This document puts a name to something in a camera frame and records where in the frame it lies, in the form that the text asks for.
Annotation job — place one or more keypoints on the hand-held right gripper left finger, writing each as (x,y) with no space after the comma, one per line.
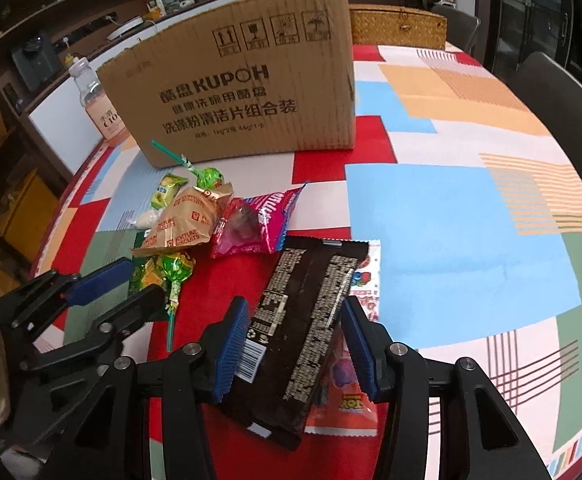
(231,347)

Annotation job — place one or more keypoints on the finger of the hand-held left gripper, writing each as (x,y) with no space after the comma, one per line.
(131,310)
(98,282)

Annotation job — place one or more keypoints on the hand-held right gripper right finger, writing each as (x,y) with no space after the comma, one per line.
(358,347)

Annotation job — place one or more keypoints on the dark brown snack packet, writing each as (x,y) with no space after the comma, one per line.
(301,310)

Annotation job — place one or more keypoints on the white candy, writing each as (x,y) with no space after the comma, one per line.
(146,219)

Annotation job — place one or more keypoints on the small green yellow packet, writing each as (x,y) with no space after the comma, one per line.
(168,191)

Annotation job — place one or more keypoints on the brown cardboard box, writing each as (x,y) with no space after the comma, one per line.
(231,85)

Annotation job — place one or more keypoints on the dark green snack packet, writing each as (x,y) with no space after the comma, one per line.
(140,272)

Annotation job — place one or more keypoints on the green lollipop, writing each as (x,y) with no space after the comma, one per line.
(208,177)
(176,267)

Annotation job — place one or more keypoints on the pink white candy packet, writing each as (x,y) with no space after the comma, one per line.
(368,280)

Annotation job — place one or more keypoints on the gold biscuit packet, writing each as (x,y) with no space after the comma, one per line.
(186,220)

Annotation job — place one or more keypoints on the yellow storage box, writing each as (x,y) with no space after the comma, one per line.
(18,210)

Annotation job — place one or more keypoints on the clear red wrapped candy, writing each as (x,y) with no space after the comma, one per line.
(236,227)

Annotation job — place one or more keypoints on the bright pink snack packet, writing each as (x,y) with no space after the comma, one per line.
(278,207)

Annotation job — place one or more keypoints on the colourful patchwork tablecloth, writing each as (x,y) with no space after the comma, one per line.
(461,220)

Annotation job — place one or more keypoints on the pink drink bottle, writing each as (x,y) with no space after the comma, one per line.
(101,110)

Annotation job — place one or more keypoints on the dark grey coffee machine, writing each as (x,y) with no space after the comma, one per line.
(33,60)

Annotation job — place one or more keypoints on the white round dish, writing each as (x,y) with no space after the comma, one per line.
(123,29)

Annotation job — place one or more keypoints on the dark grey chair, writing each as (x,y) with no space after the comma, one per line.
(458,25)
(561,110)

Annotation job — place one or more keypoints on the woven straw basket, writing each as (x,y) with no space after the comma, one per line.
(396,25)

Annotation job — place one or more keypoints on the dark glass cabinet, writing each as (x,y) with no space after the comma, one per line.
(536,10)

